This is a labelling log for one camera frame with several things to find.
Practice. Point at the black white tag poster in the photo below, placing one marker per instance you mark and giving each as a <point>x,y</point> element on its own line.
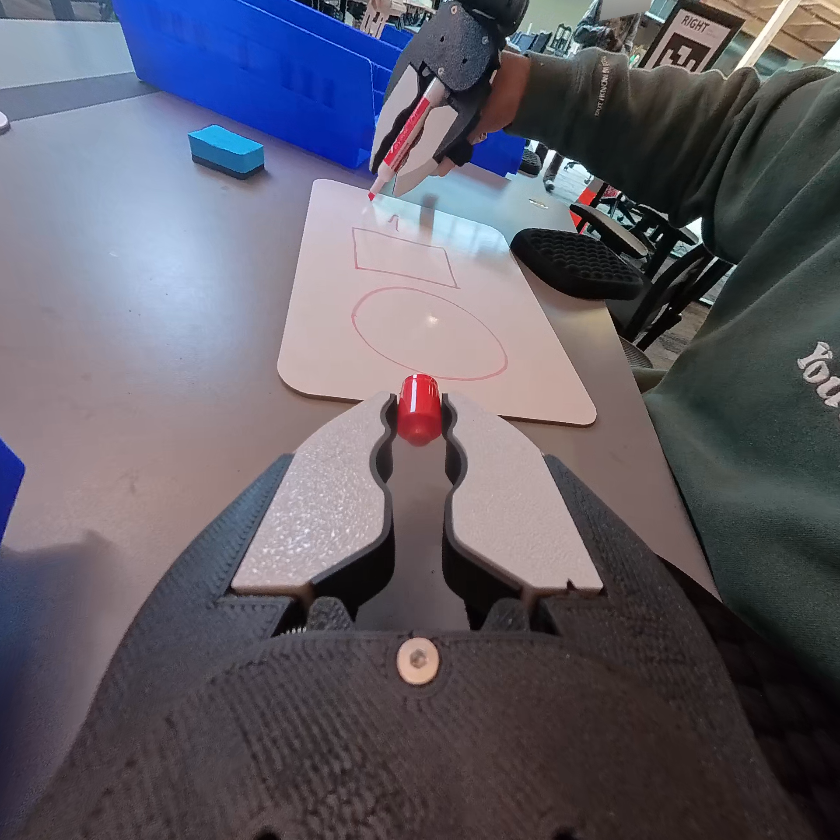
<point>692,39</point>

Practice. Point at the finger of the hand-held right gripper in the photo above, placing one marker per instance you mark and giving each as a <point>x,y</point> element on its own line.
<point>436,141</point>
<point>394,111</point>

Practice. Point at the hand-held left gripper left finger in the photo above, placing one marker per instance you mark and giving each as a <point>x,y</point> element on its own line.
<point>315,512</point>

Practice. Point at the person's right forearm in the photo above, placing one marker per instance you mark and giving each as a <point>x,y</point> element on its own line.
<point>623,124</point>

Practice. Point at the red marker cap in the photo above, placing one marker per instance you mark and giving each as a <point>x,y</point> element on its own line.
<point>418,410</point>

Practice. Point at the grey mesh chair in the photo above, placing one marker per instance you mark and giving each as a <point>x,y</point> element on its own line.
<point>635,355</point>

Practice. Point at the blue plastic bin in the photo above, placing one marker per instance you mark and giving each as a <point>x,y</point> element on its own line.
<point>262,72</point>
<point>10,485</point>
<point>499,154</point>

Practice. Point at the red dry erase marker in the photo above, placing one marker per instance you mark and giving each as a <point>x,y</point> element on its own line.
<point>403,141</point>

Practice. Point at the black honeycomb pad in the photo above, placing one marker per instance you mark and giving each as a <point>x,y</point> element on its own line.
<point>574,262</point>

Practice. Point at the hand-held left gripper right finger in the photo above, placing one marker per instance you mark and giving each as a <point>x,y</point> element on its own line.
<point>518,518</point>

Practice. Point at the white whiteboard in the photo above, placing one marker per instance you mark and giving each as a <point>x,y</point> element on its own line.
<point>525,367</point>

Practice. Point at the black armrest office chair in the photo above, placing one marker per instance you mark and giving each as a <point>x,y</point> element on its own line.
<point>663,262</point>

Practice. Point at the blue whiteboard eraser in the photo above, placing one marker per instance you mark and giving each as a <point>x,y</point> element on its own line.
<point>223,144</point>

